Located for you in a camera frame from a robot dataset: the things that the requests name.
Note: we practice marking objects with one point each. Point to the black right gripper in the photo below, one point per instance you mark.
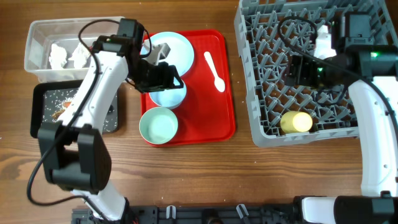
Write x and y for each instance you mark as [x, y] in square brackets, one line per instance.
[303, 64]

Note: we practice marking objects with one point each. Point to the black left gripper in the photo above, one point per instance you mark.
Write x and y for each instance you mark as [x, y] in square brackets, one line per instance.
[165, 79]

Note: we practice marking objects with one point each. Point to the light blue bowl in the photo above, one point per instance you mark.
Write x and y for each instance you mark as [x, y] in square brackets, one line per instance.
[170, 99]

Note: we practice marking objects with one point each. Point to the light blue plate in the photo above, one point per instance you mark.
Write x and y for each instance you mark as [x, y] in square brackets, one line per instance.
[181, 53]

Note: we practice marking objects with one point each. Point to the mint green bowl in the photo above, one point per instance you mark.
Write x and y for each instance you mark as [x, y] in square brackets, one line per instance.
[158, 125]

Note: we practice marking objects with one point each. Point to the yellow plastic cup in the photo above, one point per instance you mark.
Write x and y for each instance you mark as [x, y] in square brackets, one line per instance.
[296, 122]

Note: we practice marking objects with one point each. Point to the white plastic spoon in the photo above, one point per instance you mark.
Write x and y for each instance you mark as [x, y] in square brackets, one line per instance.
[218, 82]

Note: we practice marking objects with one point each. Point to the white tissue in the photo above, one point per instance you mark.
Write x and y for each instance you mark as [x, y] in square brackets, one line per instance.
[58, 57]
[80, 56]

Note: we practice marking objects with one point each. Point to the white rice pile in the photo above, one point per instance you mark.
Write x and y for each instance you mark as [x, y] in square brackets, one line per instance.
[53, 100]

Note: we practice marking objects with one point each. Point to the brown food scrap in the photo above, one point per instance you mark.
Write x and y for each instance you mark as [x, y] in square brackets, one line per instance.
[57, 114]

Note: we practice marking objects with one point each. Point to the orange carrot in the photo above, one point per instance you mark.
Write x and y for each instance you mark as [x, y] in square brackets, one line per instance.
[66, 104]

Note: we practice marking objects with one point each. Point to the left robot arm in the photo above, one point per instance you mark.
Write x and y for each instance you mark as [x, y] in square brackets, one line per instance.
[73, 153]

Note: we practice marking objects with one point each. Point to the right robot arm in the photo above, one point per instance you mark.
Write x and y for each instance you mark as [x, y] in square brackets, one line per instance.
[368, 73]

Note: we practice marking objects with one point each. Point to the grey dishwasher rack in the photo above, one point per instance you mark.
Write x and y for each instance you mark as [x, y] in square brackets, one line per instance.
[265, 59]

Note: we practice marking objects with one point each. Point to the black waste tray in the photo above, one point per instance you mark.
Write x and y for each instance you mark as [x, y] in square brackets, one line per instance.
[37, 101]

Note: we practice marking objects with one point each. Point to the red plastic tray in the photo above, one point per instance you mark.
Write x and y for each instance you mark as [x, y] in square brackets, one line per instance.
[205, 115]

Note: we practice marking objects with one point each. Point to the clear plastic bin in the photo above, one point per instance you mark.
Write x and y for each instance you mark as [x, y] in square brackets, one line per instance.
[62, 32]

